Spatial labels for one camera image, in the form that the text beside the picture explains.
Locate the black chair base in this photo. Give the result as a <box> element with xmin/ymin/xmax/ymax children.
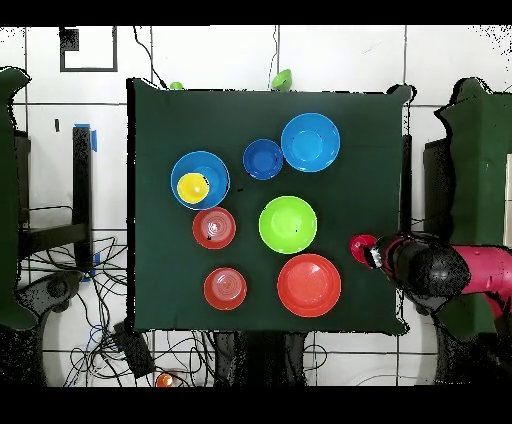
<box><xmin>17</xmin><ymin>269</ymin><xmax>85</xmax><ymax>321</ymax></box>

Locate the small dark blue bowl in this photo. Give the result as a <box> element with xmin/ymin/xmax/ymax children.
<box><xmin>242</xmin><ymin>138</ymin><xmax>285</xmax><ymax>182</ymax></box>

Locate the dark square floor frame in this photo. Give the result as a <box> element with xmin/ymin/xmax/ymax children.
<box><xmin>59</xmin><ymin>25</ymin><xmax>119</xmax><ymax>73</ymax></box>

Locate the black power strip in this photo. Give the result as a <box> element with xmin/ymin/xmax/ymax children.
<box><xmin>113</xmin><ymin>323</ymin><xmax>156</xmax><ymax>379</ymax></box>

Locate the large blue bowl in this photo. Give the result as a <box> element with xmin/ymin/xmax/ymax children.
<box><xmin>170</xmin><ymin>150</ymin><xmax>231</xmax><ymax>211</ymax></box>
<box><xmin>280</xmin><ymin>112</ymin><xmax>342</xmax><ymax>174</ymax></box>

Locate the green bowl on floor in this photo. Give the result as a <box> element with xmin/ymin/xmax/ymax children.
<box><xmin>269</xmin><ymin>68</ymin><xmax>293</xmax><ymax>91</ymax></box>

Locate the black metal stand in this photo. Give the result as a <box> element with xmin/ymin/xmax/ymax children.
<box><xmin>17</xmin><ymin>125</ymin><xmax>95</xmax><ymax>273</ymax></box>

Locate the orange bowl with ringed bottom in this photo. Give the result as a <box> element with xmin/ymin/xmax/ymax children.
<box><xmin>191</xmin><ymin>206</ymin><xmax>238</xmax><ymax>251</ymax></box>

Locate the large orange bowl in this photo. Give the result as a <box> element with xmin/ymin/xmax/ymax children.
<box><xmin>276</xmin><ymin>253</ymin><xmax>342</xmax><ymax>319</ymax></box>

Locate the blue tape strip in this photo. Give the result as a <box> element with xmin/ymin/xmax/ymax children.
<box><xmin>73</xmin><ymin>122</ymin><xmax>98</xmax><ymax>153</ymax></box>

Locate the red cup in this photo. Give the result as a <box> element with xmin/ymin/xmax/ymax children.
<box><xmin>348</xmin><ymin>234</ymin><xmax>379</xmax><ymax>265</ymax></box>

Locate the small plain orange bowl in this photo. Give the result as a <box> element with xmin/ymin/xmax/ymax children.
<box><xmin>202</xmin><ymin>266</ymin><xmax>248</xmax><ymax>312</ymax></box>

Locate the green bowl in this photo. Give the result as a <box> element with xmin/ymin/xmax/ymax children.
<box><xmin>258</xmin><ymin>195</ymin><xmax>318</xmax><ymax>255</ymax></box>
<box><xmin>269</xmin><ymin>68</ymin><xmax>293</xmax><ymax>91</ymax></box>

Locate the tangle of black floor cables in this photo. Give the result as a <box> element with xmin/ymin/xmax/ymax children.
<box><xmin>19</xmin><ymin>235</ymin><xmax>217</xmax><ymax>387</ymax></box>

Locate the translucent yellow cup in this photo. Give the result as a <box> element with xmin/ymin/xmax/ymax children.
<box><xmin>177</xmin><ymin>173</ymin><xmax>210</xmax><ymax>204</ymax></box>

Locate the dark green tablecloth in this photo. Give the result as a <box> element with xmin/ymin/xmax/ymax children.
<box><xmin>435</xmin><ymin>77</ymin><xmax>512</xmax><ymax>341</ymax></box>
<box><xmin>126</xmin><ymin>77</ymin><xmax>413</xmax><ymax>335</ymax></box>
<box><xmin>0</xmin><ymin>67</ymin><xmax>39</xmax><ymax>331</ymax></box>

